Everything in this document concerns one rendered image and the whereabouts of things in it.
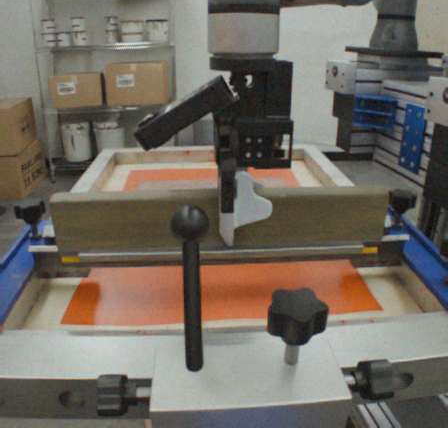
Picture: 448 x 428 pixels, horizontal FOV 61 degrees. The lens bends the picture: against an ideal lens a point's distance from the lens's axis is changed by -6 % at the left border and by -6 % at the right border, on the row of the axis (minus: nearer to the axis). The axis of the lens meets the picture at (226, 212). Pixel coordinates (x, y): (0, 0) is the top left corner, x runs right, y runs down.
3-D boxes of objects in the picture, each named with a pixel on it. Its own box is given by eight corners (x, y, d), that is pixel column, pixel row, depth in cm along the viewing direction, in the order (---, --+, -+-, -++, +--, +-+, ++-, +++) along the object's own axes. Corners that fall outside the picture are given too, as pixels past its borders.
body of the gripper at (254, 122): (291, 176, 44) (298, 60, 39) (211, 177, 43) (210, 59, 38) (278, 156, 51) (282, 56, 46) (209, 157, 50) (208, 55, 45)
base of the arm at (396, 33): (399, 48, 127) (402, 17, 123) (428, 51, 114) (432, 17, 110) (359, 46, 124) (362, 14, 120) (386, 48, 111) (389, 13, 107)
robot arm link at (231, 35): (208, 12, 36) (206, 16, 44) (208, 61, 38) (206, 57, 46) (286, 14, 37) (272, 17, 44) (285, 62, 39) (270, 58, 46)
